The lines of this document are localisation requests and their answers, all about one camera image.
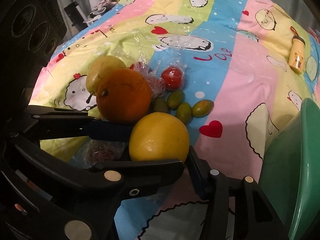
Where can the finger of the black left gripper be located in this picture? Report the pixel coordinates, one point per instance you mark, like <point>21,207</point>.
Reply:
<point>120,179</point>
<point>45,123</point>

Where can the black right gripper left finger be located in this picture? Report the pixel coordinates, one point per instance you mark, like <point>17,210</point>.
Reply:
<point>210,185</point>

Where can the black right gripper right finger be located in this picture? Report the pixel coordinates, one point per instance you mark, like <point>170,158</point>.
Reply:
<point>255,217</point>

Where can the plastic-wrapped red fruits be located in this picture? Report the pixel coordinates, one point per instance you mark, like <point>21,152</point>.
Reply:
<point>96,151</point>

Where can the yellow grapefruit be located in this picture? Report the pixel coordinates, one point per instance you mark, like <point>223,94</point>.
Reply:
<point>159,136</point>

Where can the small green-orange fruit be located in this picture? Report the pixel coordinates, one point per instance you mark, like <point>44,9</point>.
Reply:
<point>202,108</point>

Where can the yellow-green pear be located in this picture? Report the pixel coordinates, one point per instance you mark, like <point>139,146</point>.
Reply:
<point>100,69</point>

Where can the orange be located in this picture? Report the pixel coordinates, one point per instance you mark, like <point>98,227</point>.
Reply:
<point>124,96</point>

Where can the red tomato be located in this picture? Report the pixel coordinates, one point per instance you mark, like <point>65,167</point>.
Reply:
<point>173,78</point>

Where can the green plastic bowl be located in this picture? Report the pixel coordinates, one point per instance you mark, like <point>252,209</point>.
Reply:
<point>290,173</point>

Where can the small green fruit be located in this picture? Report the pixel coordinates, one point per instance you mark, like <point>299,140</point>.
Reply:
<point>160,105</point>
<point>175,99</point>
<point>184,112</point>

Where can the plastic-wrapped red fruit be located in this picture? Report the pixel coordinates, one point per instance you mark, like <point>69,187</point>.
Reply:
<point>156,84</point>

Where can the colourful cartoon bed sheet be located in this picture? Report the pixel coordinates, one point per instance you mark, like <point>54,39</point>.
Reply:
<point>233,52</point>

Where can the yellow cartoon bottle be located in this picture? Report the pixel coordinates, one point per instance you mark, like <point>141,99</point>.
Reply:
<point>296,58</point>

